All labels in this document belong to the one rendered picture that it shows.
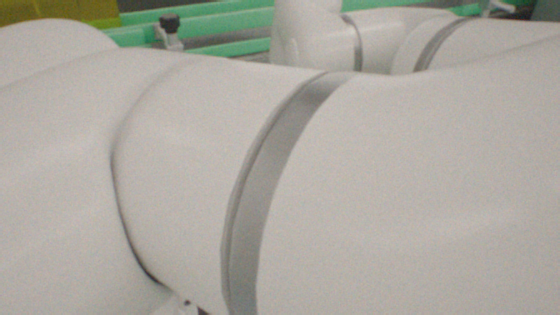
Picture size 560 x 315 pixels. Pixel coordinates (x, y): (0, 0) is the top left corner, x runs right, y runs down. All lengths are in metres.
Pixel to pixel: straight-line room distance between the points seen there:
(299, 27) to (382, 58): 0.09
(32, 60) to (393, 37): 0.32
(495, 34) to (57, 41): 0.24
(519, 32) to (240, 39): 0.60
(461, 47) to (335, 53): 0.16
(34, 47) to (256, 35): 0.60
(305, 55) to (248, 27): 0.41
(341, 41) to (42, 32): 0.26
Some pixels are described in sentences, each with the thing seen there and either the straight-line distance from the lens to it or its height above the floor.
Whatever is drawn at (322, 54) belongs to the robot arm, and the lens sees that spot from 0.39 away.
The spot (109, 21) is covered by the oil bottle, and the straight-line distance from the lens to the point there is 0.75.
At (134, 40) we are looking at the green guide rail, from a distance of 0.73.
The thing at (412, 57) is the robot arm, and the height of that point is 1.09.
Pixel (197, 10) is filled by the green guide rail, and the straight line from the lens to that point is 0.83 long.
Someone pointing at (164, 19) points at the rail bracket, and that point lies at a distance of 0.62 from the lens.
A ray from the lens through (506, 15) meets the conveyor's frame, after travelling 1.20.
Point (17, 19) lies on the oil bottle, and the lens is 0.75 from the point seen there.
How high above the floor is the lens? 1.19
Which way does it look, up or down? 37 degrees down
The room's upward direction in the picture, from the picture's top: straight up
